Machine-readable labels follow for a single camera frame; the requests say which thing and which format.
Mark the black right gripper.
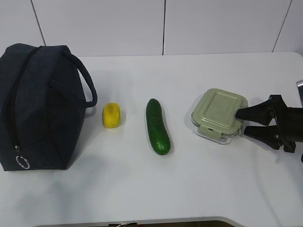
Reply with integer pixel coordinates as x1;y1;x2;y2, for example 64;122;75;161
235;95;303;153

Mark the green lidded glass container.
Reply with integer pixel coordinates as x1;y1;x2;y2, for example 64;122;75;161
191;88;248;144

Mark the green cucumber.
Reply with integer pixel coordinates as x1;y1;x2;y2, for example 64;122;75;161
146;98;171;155

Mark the yellow lemon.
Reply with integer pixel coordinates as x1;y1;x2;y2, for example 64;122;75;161
102;103;121;129

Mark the dark blue lunch bag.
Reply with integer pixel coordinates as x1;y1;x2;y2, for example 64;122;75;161
0;44;98;171

